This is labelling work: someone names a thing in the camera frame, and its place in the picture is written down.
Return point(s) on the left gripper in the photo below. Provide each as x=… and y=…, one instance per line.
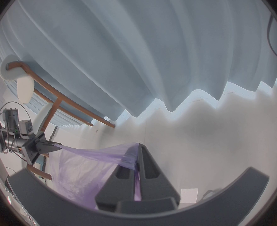
x=31, y=148

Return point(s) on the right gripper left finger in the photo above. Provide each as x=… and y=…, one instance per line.
x=112, y=189

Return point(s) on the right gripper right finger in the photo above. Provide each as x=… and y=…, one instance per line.
x=162, y=187

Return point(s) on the purple plastic bag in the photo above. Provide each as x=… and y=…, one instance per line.
x=82, y=168

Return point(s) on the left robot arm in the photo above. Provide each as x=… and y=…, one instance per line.
x=10, y=119

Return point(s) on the white padded wooden chair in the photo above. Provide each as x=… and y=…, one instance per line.
x=25, y=90

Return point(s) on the pale blue curtain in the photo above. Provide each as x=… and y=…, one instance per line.
x=140, y=43

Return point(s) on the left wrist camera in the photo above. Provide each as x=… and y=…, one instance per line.
x=26, y=126

